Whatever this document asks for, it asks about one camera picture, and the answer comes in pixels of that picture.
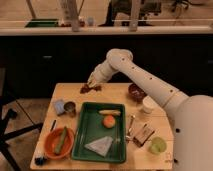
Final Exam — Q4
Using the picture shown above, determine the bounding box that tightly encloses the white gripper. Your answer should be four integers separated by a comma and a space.
87, 71, 103, 88

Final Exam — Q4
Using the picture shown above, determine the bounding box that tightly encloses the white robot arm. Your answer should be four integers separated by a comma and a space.
87, 49, 213, 171

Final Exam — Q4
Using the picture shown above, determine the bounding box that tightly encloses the small metal cup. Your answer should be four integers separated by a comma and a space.
64, 102, 76, 117

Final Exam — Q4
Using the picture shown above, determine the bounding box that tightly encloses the white cup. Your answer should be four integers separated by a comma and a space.
142, 96, 154, 114

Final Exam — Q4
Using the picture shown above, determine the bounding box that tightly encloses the light green cup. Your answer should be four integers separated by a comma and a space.
149, 137, 167, 155

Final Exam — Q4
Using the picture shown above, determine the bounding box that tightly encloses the yellow corn cob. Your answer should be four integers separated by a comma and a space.
99, 110, 121, 116

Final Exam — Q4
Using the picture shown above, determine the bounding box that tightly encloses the blue sponge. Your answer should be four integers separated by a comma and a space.
53, 99, 65, 115

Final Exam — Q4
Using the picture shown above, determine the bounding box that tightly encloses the orange fruit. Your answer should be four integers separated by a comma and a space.
102, 115, 116, 128

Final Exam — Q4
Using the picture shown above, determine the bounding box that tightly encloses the dark red bowl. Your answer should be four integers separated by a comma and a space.
128, 83, 147, 102

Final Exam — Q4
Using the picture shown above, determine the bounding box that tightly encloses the green plastic tray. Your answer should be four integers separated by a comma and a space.
71, 102, 126, 163

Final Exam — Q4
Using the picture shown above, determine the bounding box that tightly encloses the black pen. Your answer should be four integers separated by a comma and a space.
50, 120, 56, 132

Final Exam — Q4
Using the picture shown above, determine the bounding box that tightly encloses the grey triangular cloth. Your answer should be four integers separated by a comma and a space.
84, 136, 113, 157

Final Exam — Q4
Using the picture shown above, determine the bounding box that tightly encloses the metal spoon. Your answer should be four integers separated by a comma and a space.
126, 115, 135, 142

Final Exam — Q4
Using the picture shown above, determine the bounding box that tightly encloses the orange plastic bowl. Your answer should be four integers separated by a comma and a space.
44, 127, 74, 160

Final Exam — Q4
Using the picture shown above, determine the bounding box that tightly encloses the brown wooden box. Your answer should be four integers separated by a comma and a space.
133, 124, 155, 147

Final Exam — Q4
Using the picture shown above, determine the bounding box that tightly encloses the green cucumber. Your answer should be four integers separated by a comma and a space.
54, 127, 67, 155

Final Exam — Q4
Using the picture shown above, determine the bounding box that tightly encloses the green bin in background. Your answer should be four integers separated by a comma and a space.
26, 19, 58, 28

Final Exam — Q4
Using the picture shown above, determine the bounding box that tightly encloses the small dark toy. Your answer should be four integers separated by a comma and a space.
34, 153, 47, 166

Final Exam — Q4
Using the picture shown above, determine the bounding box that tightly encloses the black chair base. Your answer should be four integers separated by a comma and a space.
0, 98, 43, 171

